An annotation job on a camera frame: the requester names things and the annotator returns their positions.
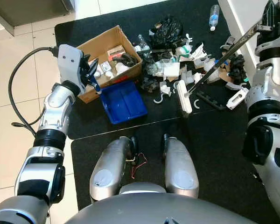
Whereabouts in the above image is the blue plastic dustpan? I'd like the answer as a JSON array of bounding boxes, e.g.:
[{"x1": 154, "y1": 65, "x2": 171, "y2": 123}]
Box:
[{"x1": 91, "y1": 77, "x2": 148, "y2": 125}]

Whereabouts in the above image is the broom with white head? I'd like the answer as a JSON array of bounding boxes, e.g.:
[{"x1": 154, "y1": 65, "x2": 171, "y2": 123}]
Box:
[{"x1": 176, "y1": 0, "x2": 280, "y2": 115}]

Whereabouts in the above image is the large black floor mat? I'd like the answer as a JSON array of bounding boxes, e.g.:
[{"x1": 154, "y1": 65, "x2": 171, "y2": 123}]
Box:
[{"x1": 55, "y1": 0, "x2": 253, "y2": 140}]

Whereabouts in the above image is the brown cardboard box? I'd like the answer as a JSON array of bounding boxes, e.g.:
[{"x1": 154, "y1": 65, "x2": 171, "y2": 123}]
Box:
[{"x1": 76, "y1": 25, "x2": 143, "y2": 104}]

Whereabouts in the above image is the black glove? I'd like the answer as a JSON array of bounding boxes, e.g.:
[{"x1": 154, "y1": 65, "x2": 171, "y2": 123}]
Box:
[{"x1": 111, "y1": 53, "x2": 139, "y2": 67}]

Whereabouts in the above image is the small clear glass bottle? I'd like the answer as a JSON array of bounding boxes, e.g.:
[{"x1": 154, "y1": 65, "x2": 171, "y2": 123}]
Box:
[{"x1": 138, "y1": 34, "x2": 153, "y2": 52}]

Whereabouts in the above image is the clear plastic water bottle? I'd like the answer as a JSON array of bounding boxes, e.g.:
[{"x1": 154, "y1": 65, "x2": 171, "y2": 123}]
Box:
[{"x1": 209, "y1": 5, "x2": 221, "y2": 32}]

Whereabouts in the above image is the white plastic hook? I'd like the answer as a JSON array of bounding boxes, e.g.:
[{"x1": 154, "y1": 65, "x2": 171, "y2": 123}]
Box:
[{"x1": 153, "y1": 93, "x2": 165, "y2": 105}]

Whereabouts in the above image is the white paper packet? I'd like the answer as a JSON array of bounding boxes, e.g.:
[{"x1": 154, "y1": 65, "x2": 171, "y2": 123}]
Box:
[{"x1": 161, "y1": 62, "x2": 182, "y2": 78}]

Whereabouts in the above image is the grey cabinet base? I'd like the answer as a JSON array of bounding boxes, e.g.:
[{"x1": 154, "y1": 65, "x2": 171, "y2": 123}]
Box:
[{"x1": 0, "y1": 0, "x2": 76, "y2": 36}]

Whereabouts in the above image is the crumpled black plastic bag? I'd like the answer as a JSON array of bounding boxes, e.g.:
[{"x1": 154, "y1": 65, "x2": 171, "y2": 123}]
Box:
[{"x1": 149, "y1": 15, "x2": 184, "y2": 49}]

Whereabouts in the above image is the white plastic housing part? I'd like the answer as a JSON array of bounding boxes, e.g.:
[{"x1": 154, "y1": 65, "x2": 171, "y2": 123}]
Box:
[{"x1": 226, "y1": 88, "x2": 250, "y2": 111}]

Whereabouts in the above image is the silver left robot leg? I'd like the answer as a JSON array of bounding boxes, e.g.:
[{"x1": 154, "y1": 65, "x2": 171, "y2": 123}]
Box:
[{"x1": 90, "y1": 136, "x2": 137, "y2": 203}]

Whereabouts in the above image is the silver robot leg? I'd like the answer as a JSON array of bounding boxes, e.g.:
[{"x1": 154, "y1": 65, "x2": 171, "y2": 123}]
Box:
[
  {"x1": 90, "y1": 136, "x2": 137, "y2": 203},
  {"x1": 163, "y1": 134, "x2": 200, "y2": 199}
]

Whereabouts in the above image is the silver right robot leg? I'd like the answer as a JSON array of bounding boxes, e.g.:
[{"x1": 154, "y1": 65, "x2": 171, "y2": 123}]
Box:
[{"x1": 163, "y1": 134, "x2": 200, "y2": 199}]

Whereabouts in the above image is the grey robot torso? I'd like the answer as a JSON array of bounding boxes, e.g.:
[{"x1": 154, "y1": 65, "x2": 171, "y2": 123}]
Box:
[{"x1": 64, "y1": 182, "x2": 258, "y2": 224}]

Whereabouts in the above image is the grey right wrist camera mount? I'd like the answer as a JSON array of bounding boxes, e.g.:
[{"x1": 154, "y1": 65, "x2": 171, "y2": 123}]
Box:
[{"x1": 255, "y1": 32, "x2": 280, "y2": 51}]

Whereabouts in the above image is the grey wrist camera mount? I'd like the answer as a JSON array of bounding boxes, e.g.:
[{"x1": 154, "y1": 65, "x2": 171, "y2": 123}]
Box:
[
  {"x1": 57, "y1": 44, "x2": 87, "y2": 84},
  {"x1": 255, "y1": 32, "x2": 280, "y2": 51}
]

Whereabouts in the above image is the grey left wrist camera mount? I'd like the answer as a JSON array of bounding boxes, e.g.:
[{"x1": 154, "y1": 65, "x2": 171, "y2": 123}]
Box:
[{"x1": 57, "y1": 44, "x2": 87, "y2": 84}]

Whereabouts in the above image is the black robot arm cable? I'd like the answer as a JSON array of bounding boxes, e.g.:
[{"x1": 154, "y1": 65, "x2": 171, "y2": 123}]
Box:
[{"x1": 8, "y1": 46, "x2": 59, "y2": 136}]

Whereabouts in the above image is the thin red wire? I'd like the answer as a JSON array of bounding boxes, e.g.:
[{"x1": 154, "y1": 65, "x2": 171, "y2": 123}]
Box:
[{"x1": 130, "y1": 153, "x2": 148, "y2": 181}]

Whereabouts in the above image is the black plastic bracket strip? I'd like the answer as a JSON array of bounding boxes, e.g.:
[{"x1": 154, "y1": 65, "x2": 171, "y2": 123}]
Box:
[{"x1": 196, "y1": 90, "x2": 227, "y2": 112}]

